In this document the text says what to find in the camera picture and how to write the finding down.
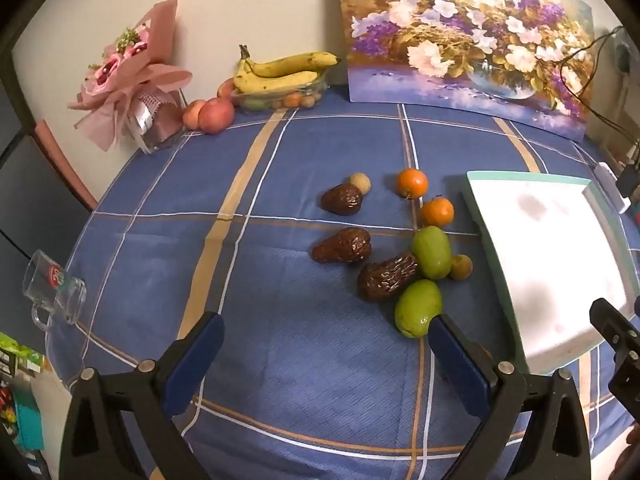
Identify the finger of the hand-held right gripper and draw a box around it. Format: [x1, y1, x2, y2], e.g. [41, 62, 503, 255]
[589, 297, 640, 423]

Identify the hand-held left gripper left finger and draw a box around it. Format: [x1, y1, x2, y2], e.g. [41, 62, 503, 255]
[59, 311, 226, 480]

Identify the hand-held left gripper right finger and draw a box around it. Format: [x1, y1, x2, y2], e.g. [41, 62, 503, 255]
[427, 312, 593, 480]

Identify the green jujube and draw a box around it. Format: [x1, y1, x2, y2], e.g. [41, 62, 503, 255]
[394, 279, 444, 339]
[411, 225, 453, 281]

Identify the white tray with teal rim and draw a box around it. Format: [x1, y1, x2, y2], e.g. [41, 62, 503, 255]
[460, 170, 640, 376]

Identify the long brown wrinkled date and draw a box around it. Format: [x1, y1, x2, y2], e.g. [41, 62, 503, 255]
[356, 252, 420, 303]

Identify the orange tangerine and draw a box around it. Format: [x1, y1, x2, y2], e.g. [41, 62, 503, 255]
[419, 196, 456, 228]
[396, 167, 430, 200]

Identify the pear-shaped brown wrinkled date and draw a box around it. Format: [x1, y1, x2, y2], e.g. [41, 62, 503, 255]
[311, 227, 373, 265]

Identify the round brown wrinkled date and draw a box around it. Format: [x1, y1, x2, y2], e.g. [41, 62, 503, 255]
[320, 184, 364, 217]

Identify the blue plaid tablecloth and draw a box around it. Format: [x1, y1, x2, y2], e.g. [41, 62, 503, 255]
[45, 85, 640, 480]

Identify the white power strip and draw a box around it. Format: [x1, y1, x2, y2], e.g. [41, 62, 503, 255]
[594, 162, 632, 213]

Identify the black charger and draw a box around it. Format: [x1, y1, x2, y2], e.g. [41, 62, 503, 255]
[616, 164, 640, 198]

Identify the glass mug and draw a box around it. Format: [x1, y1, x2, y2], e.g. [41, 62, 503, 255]
[21, 250, 87, 332]

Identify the colourful printed bag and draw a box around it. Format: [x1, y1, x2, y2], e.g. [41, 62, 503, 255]
[0, 332, 71, 461]

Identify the red apple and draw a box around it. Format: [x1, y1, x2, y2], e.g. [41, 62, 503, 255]
[198, 97, 236, 135]

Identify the clear plastic fruit container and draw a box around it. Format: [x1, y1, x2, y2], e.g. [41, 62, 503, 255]
[231, 72, 331, 111]

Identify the pink wrapped bouquet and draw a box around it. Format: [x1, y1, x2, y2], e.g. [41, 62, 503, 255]
[67, 0, 193, 153]

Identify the flower painting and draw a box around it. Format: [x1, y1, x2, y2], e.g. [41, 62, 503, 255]
[334, 0, 595, 143]

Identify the black cable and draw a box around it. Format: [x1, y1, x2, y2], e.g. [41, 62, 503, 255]
[559, 25, 640, 161]

